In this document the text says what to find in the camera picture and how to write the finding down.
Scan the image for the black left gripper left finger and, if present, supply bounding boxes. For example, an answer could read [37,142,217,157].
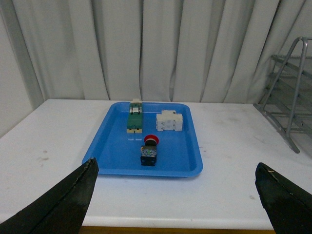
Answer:
[0,158,98,234]

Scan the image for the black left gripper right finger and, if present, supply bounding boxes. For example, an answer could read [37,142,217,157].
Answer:
[255,162,312,234]

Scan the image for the red emergency stop button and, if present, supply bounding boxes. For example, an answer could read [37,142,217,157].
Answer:
[140,135,159,166]

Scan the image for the blue plastic tray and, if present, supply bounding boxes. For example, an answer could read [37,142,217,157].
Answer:
[82,102,203,177]

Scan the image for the white circuit breaker block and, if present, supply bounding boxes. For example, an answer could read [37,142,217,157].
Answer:
[156,110,183,131]

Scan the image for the white curtain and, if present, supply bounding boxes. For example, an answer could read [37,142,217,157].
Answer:
[0,0,312,115]

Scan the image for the grey wire mesh rack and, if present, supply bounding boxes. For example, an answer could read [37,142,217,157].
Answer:
[254,37,312,154]

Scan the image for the green beige switch module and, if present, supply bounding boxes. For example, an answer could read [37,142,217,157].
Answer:
[126,98,143,133]

